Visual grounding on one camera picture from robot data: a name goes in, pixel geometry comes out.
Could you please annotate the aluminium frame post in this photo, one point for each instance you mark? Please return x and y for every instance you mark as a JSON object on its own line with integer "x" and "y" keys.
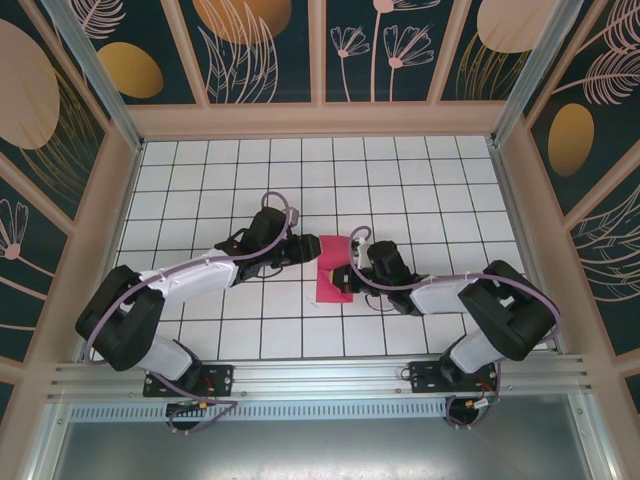
{"x": 95, "y": 70}
{"x": 535, "y": 60}

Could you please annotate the aluminium mounting rail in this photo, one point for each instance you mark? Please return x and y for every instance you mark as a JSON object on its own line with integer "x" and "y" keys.
{"x": 320, "y": 377}

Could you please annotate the grey sheet metal panel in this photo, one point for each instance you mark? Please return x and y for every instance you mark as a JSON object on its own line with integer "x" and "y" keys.
{"x": 320, "y": 450}

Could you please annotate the aluminium side rail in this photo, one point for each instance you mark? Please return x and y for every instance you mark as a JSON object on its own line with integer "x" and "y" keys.
{"x": 525, "y": 250}

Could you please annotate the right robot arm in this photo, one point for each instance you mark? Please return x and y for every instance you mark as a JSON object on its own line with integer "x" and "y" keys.
{"x": 440, "y": 300}

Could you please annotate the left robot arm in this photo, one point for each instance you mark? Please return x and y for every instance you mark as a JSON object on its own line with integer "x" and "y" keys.
{"x": 200, "y": 277}

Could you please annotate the pink paper sheet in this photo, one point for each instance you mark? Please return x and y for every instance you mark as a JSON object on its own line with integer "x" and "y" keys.
{"x": 332, "y": 250}

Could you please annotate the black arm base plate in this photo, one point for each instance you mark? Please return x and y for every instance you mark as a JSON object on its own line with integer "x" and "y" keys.
{"x": 220, "y": 382}
{"x": 425, "y": 377}

